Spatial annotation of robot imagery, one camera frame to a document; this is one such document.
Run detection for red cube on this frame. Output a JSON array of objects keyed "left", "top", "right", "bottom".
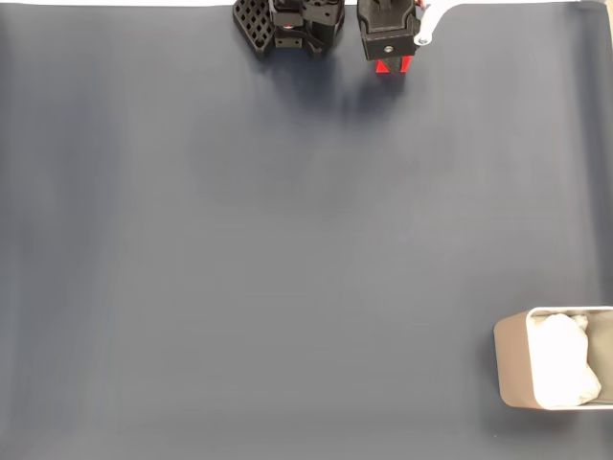
[{"left": 375, "top": 56, "right": 415, "bottom": 77}]

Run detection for beige metal box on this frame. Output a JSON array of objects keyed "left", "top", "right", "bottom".
[{"left": 492, "top": 306, "right": 613, "bottom": 412}]

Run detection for dark grey table mat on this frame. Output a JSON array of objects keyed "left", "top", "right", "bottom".
[{"left": 0, "top": 3, "right": 613, "bottom": 460}]

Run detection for white crumpled paper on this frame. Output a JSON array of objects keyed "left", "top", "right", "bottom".
[{"left": 530, "top": 310, "right": 603, "bottom": 409}]

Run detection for camera board on white mount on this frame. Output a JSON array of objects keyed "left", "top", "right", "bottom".
[{"left": 413, "top": 2, "right": 464, "bottom": 48}]

